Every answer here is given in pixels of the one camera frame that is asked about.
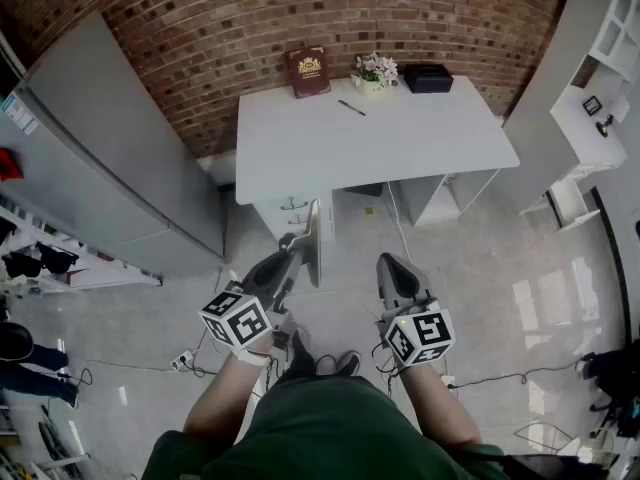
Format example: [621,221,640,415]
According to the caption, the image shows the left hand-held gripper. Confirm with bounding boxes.
[198,233,307,355]

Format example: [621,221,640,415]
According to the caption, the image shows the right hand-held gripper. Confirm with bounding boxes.
[375,252,455,369]

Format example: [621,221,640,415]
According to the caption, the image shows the person's right forearm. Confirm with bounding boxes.
[397,362,482,450]

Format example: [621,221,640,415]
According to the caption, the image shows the person's left forearm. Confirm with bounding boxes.
[182,352,271,442]

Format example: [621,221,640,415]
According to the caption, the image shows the black shoulder bag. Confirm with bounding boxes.
[449,442,617,480]

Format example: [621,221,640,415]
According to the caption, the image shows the white drawer cabinet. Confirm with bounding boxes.
[253,187,336,243]

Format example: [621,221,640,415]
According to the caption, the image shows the person's left black shoe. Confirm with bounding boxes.
[287,330,317,380]

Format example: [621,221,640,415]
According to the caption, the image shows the white wristband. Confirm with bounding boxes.
[233,347,271,368]

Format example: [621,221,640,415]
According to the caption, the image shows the person's dark trousers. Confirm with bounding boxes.
[277,357,364,387]

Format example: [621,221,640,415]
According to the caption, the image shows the green shirt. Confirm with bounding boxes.
[142,375,511,480]

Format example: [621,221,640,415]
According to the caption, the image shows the white storage rack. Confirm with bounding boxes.
[0,202,164,297]

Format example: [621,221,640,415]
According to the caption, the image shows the red hardcover book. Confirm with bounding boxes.
[285,45,332,100]

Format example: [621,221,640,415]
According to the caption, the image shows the black tissue box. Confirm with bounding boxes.
[402,62,455,95]

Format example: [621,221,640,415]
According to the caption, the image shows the grey refrigerator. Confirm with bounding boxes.
[0,10,226,279]

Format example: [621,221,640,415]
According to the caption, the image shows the potted white flowers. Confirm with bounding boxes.
[349,52,400,96]

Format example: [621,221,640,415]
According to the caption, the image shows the black office chair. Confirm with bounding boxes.
[577,340,640,440]

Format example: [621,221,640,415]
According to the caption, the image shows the black gear on rack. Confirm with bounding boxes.
[1,241,80,280]

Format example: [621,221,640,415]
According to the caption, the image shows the small table lamp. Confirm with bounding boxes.
[595,92,632,140]

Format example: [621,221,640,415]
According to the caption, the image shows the red cloth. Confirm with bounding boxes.
[0,147,25,184]

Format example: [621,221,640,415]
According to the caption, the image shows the blue label sticker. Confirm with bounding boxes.
[0,92,40,137]

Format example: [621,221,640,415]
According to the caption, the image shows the white cable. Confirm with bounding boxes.
[387,180,414,265]

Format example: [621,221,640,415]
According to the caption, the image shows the black floor cable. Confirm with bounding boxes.
[452,355,587,390]
[57,357,221,389]

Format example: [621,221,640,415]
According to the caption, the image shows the white wire rack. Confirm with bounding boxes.
[513,420,617,460]

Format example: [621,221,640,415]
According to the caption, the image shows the white wall cabinet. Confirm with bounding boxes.
[502,0,640,233]

